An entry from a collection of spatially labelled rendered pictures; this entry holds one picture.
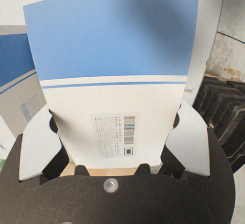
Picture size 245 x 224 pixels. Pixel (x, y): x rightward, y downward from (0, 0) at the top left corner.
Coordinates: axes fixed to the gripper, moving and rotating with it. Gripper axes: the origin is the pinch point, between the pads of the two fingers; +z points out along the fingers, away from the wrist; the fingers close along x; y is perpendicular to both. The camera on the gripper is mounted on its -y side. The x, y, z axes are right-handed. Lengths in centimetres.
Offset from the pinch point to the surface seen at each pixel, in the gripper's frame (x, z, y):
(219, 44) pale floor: 86, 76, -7
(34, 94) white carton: -13.2, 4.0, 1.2
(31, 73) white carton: -13.1, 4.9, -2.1
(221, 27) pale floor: 85, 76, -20
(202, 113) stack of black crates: 48, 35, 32
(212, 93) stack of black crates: 50, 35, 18
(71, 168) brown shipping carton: -13.5, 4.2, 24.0
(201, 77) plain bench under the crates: 14.9, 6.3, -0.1
